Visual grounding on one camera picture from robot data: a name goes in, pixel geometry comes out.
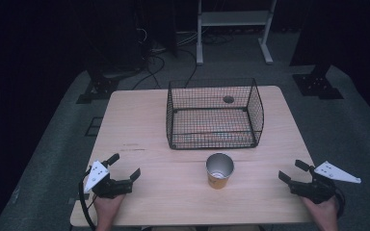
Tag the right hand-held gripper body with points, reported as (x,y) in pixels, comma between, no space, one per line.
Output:
(316,191)

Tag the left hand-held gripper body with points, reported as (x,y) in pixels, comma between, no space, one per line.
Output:
(101,184)

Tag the metallic paper cup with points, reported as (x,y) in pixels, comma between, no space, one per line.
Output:
(219,181)

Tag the person's right hand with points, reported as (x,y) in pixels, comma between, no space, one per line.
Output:
(324,213)

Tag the person's left hand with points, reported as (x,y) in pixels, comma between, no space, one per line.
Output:
(106,210)

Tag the black stand base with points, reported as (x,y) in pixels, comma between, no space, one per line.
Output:
(99,91)
(318,85)

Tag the dark round table grommet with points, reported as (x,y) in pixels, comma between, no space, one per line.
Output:
(228,99)

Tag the white metal desk frame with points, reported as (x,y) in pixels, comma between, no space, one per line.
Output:
(234,18)

